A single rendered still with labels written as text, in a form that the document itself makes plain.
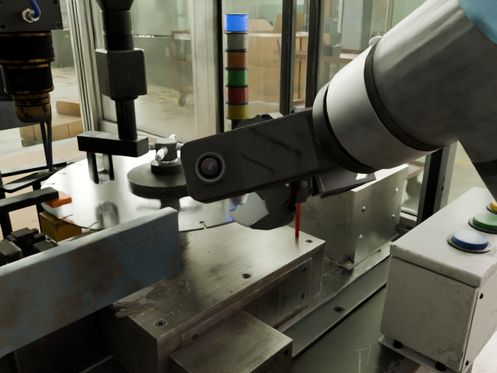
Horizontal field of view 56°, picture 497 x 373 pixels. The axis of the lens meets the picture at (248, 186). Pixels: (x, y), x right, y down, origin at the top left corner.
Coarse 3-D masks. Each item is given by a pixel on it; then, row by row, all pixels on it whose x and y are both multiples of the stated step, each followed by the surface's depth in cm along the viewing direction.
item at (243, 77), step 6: (228, 72) 86; (234, 72) 85; (240, 72) 85; (246, 72) 86; (228, 78) 86; (234, 78) 86; (240, 78) 86; (246, 78) 87; (228, 84) 87; (234, 84) 86; (240, 84) 86; (246, 84) 87
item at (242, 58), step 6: (228, 54) 85; (234, 54) 84; (240, 54) 84; (246, 54) 85; (228, 60) 85; (234, 60) 84; (240, 60) 85; (246, 60) 86; (228, 66) 85; (234, 66) 85; (240, 66) 85; (246, 66) 86
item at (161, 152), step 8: (176, 136) 67; (152, 144) 62; (160, 144) 61; (168, 144) 61; (176, 144) 62; (160, 152) 59; (168, 152) 61; (176, 152) 62; (160, 160) 58; (168, 160) 62; (176, 160) 63
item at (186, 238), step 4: (184, 232) 65; (188, 232) 65; (192, 232) 67; (180, 236) 65; (184, 236) 65; (188, 236) 66; (192, 236) 67; (180, 240) 65; (184, 240) 65; (188, 240) 66; (192, 240) 67; (180, 244) 65; (184, 244) 65; (188, 244) 66; (180, 248) 65; (184, 248) 66
